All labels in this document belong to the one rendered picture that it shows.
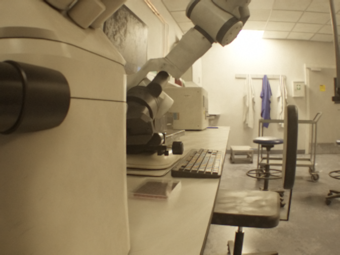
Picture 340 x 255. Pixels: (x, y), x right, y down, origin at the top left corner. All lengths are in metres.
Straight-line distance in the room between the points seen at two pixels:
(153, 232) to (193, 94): 2.19
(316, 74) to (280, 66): 0.92
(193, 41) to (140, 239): 0.46
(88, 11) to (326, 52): 6.50
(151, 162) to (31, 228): 0.64
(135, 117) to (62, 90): 0.33
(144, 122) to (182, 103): 2.05
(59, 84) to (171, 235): 0.28
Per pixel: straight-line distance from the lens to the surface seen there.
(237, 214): 1.19
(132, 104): 0.54
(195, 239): 0.37
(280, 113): 6.00
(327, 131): 6.42
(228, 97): 6.02
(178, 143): 0.74
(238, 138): 6.03
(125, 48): 0.99
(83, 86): 0.21
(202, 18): 0.63
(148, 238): 0.38
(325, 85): 6.43
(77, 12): 0.25
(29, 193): 0.18
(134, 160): 0.82
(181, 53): 0.64
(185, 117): 2.52
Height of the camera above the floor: 0.92
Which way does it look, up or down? 3 degrees down
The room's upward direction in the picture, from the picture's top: straight up
